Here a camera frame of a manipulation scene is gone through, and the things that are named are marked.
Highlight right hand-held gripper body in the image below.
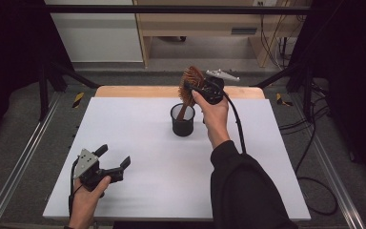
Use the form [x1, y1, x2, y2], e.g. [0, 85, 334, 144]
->
[199, 69, 241, 106]

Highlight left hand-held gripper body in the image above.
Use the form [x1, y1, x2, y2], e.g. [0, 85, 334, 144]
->
[72, 148, 125, 193]

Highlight brown wooden paddle hairbrush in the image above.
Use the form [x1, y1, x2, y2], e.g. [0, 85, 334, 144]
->
[175, 65, 206, 122]

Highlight black mesh cup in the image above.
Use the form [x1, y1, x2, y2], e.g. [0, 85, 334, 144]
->
[170, 102, 196, 137]

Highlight person's right hand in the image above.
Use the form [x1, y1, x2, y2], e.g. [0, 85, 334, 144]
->
[192, 90, 232, 151]

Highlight person's left hand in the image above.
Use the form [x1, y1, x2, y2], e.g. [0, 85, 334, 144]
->
[68, 175, 112, 229]

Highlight white table sheet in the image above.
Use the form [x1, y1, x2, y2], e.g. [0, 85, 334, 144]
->
[42, 96, 313, 222]

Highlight wooden table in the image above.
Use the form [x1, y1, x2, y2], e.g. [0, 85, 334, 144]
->
[94, 85, 266, 99]

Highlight yellow black tape strip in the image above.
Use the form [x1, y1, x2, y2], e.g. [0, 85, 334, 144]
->
[275, 93, 294, 108]
[71, 92, 86, 109]

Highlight light wooden desk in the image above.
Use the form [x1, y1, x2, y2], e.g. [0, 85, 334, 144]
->
[132, 0, 313, 69]

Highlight person's dark clothing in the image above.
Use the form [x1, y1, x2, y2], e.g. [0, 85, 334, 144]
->
[112, 220, 214, 229]

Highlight black metal stand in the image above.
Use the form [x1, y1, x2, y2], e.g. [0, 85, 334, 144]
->
[37, 60, 101, 122]
[251, 61, 315, 120]

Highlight black metal crossbar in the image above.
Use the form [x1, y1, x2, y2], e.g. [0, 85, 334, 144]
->
[44, 4, 313, 15]

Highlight white cabinet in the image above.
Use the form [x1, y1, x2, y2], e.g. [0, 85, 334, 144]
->
[44, 0, 144, 64]

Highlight black curtain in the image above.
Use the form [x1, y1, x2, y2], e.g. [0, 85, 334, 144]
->
[0, 0, 74, 151]
[290, 0, 366, 195]

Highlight left hand-held gripper black cable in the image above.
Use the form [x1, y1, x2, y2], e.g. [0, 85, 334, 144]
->
[68, 157, 84, 219]

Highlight hand-held gripper black cable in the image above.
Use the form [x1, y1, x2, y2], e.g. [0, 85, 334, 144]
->
[221, 90, 339, 217]
[68, 157, 84, 219]

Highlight right hand-held gripper black cable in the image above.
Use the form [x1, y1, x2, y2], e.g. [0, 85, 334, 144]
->
[221, 90, 339, 217]

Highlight aluminium rail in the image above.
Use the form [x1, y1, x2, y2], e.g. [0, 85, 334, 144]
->
[290, 94, 366, 229]
[0, 92, 63, 229]

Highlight hanging desk cables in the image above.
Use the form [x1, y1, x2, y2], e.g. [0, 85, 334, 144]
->
[258, 0, 306, 70]

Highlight black floor cable bundle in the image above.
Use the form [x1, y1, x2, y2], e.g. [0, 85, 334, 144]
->
[278, 80, 332, 136]

